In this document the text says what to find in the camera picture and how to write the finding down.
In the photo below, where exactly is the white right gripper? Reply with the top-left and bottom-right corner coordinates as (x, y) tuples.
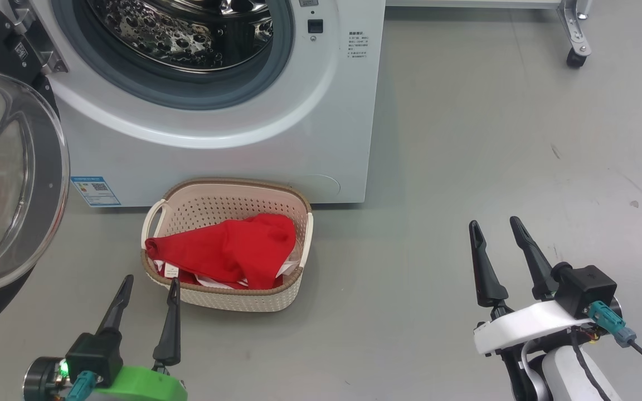
(469, 216), (592, 357)

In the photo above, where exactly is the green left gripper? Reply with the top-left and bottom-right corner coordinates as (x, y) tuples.
(94, 275), (188, 401)

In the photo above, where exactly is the red and white garment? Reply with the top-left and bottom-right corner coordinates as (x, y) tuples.
(145, 213), (298, 291)

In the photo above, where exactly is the black round glass washer door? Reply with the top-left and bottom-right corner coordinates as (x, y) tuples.
(0, 0), (71, 344)

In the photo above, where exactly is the cream perforated laundry basket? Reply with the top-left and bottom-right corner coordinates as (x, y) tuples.
(141, 178), (314, 312)

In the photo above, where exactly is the white front-load washing machine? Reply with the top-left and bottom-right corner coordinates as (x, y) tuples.
(0, 0), (387, 208)

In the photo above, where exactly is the blue energy label sticker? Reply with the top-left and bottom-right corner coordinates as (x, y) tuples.
(70, 177), (121, 208)

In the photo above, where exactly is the left arm cable, teal plug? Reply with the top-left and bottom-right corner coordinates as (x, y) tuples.
(65, 370), (99, 401)

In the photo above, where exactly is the arm cable, teal plug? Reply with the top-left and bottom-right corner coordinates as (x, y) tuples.
(65, 370), (99, 401)
(587, 301), (642, 382)

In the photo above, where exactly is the right arm cable, teal plug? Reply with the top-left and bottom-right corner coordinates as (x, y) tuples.
(587, 301), (642, 382)

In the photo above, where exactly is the thin twisted black cable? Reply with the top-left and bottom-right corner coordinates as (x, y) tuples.
(571, 331), (611, 401)

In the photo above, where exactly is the metal frame leg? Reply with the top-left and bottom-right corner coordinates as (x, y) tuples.
(556, 0), (593, 56)

